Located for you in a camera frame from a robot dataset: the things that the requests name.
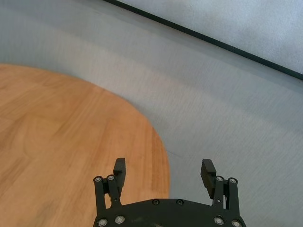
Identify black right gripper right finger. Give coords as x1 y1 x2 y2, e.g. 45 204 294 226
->
200 158 240 213

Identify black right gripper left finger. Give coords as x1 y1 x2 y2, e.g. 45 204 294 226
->
93 157 126 213

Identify black wall strip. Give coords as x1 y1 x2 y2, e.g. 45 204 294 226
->
103 0 303 80

